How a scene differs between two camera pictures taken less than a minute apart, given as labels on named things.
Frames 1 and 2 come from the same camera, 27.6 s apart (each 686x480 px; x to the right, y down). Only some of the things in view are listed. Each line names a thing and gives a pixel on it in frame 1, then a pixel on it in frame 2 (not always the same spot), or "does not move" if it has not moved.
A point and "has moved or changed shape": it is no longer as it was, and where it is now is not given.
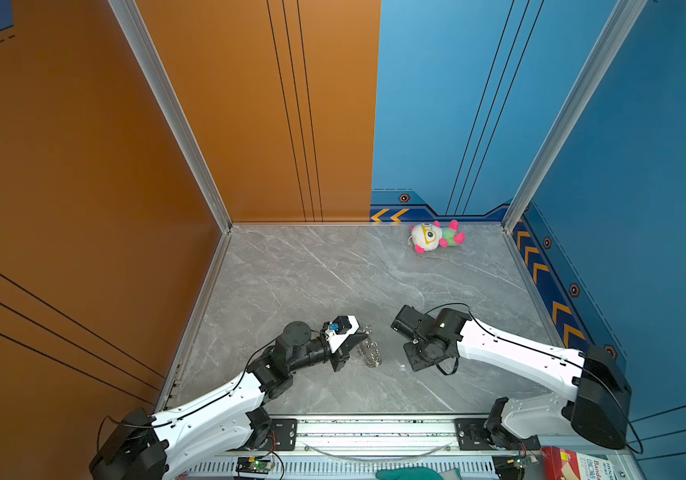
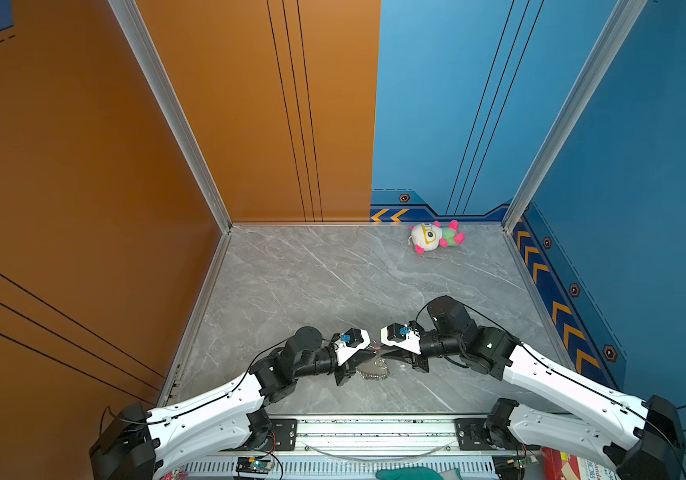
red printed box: x=563 y=464 does not move
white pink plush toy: x=428 y=237 does not move
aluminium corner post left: x=172 y=104 does not move
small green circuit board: x=254 y=464 does not move
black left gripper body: x=337 y=359 -> x=343 y=372
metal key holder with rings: x=369 y=349 has moved or changed shape
